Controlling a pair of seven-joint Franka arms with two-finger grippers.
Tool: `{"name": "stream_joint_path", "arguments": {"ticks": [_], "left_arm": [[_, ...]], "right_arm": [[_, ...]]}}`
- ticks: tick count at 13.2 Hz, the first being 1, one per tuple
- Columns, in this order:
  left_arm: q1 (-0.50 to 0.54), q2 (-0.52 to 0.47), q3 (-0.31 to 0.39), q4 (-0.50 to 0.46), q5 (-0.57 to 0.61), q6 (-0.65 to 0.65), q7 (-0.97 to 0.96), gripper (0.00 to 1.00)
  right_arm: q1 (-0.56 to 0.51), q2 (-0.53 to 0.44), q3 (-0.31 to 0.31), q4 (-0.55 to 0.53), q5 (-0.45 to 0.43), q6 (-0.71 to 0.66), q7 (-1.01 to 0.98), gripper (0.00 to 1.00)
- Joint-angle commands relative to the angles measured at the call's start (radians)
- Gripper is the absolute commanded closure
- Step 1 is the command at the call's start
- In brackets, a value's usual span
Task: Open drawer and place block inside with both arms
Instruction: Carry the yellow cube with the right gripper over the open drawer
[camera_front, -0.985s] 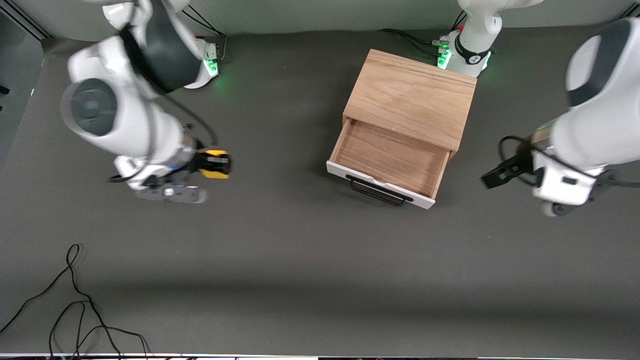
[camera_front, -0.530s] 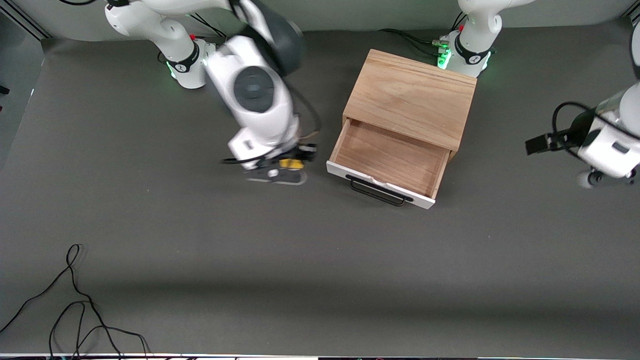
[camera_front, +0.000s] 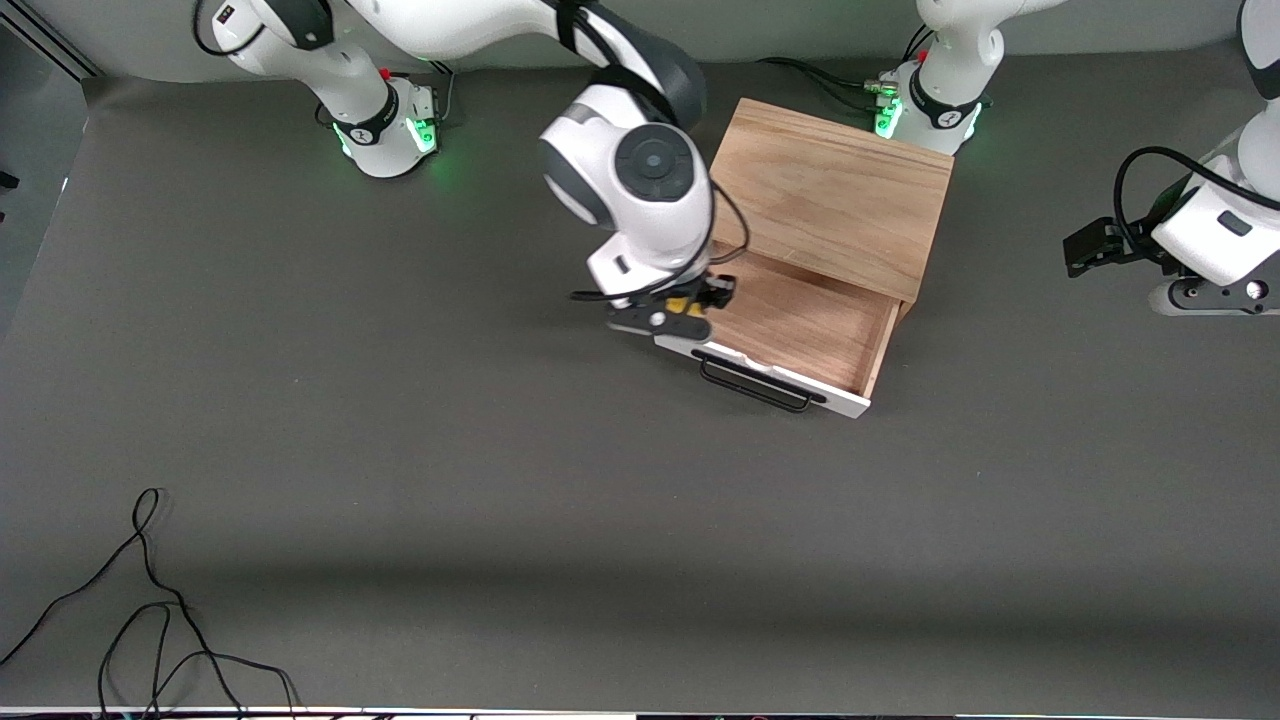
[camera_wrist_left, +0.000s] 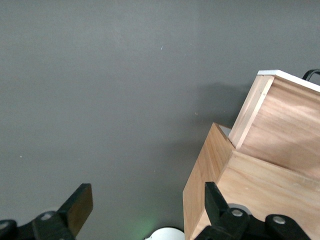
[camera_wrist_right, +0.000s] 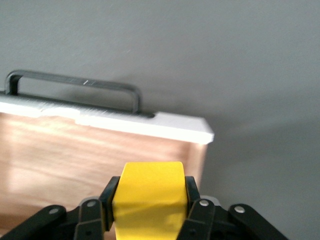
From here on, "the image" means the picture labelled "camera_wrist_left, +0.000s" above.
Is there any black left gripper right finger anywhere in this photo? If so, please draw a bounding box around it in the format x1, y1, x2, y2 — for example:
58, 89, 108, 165
199, 181, 251, 240

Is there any wooden drawer cabinet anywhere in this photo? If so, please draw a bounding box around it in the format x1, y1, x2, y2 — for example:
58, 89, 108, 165
182, 122, 320, 240

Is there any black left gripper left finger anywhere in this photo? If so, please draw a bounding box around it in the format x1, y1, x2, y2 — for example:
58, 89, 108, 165
31, 183, 94, 240

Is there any white-front drawer with black handle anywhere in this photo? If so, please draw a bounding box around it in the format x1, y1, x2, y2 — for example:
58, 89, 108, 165
227, 69, 320, 177

